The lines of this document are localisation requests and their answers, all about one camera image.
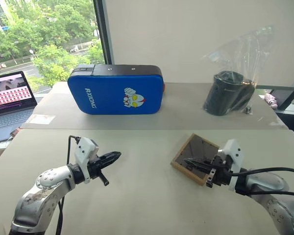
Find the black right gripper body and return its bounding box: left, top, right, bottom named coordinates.
left=205, top=155, right=234, bottom=189

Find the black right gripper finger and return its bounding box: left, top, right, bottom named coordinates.
left=186, top=163, right=213, bottom=175
left=183, top=158, right=213, bottom=169

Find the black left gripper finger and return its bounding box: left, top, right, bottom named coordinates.
left=99, top=151, right=122, bottom=163
left=100, top=158, right=120, bottom=170

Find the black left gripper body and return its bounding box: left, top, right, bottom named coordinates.
left=86, top=155, right=110, bottom=187

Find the wooden framed dark tile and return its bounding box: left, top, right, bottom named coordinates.
left=171, top=133, right=221, bottom=187

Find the open grey laptop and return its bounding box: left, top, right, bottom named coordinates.
left=0, top=70, right=39, bottom=145

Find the blue boxing pad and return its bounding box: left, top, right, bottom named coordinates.
left=67, top=64, right=166, bottom=116

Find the black cylindrical container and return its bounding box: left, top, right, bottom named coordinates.
left=202, top=70, right=256, bottom=116

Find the pink soft item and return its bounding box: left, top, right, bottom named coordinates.
left=264, top=93, right=279, bottom=110

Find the black item in plastic bag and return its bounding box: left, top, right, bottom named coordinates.
left=201, top=24, right=278, bottom=116

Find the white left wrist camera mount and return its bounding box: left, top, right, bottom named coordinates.
left=74, top=137, right=100, bottom=184

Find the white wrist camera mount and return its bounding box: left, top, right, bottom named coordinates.
left=217, top=139, right=244, bottom=191
left=74, top=137, right=100, bottom=184

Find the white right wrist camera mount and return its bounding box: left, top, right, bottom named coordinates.
left=217, top=139, right=244, bottom=191

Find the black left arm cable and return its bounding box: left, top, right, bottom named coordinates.
left=58, top=135, right=79, bottom=235

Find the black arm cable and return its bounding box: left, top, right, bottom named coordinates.
left=231, top=167, right=294, bottom=198
left=58, top=135, right=79, bottom=235

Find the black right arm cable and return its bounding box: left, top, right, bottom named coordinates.
left=231, top=167, right=294, bottom=198

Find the black window frame post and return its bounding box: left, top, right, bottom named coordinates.
left=92, top=0, right=115, bottom=66

